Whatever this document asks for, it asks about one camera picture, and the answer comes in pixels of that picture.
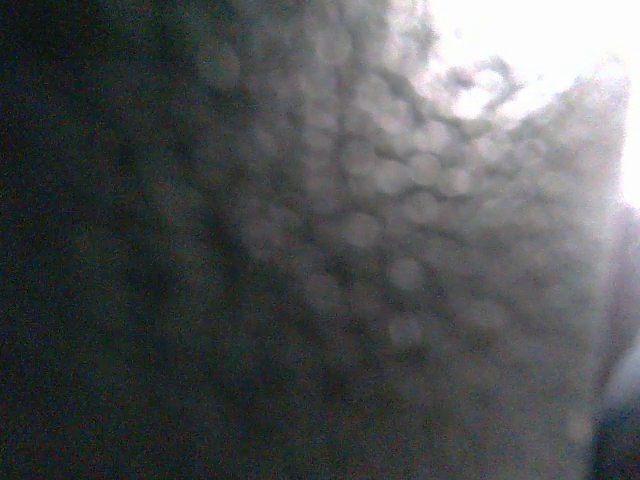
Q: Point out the black leather card holder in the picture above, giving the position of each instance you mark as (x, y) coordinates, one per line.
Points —
(310, 240)

